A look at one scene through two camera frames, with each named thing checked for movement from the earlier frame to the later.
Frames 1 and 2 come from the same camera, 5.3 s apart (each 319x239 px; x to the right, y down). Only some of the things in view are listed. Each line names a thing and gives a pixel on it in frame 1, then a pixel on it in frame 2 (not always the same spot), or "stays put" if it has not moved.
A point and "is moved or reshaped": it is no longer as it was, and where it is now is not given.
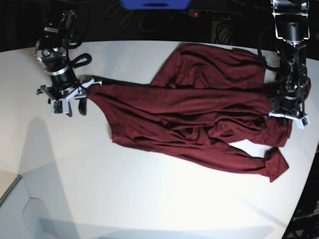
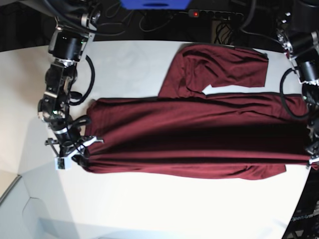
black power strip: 222,15 stays put
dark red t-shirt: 206,99 is moved or reshaped
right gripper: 301,120 -> 313,150
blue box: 156,5 stays put
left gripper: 79,93 -> 77,149
